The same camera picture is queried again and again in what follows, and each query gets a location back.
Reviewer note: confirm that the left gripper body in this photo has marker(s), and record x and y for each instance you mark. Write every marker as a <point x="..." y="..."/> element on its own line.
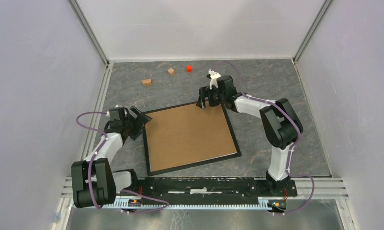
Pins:
<point x="129" y="123"/>

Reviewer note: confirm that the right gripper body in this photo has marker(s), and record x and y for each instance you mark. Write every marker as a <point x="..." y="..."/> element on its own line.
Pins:
<point x="215" y="97"/>

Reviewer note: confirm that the black picture frame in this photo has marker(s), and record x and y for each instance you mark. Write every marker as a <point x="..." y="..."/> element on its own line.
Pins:
<point x="236" y="149"/>

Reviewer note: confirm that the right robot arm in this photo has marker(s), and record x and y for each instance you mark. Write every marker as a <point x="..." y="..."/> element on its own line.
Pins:
<point x="281" y="125"/>

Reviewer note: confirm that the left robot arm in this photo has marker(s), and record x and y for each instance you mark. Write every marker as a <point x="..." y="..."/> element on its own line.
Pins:
<point x="93" y="182"/>

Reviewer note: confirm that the brown wooden block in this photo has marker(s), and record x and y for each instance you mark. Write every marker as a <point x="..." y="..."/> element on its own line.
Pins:
<point x="147" y="82"/>

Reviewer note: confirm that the light wooden cube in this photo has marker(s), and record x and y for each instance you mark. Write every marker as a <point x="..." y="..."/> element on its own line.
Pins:
<point x="171" y="72"/>

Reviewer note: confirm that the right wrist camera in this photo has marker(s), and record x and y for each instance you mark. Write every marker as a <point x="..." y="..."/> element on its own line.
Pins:
<point x="213" y="76"/>

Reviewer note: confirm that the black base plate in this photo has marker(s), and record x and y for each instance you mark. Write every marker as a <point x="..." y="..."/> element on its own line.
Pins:
<point x="204" y="190"/>

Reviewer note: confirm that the aluminium rail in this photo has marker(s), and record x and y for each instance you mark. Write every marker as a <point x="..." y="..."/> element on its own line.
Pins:
<point x="318" y="188"/>

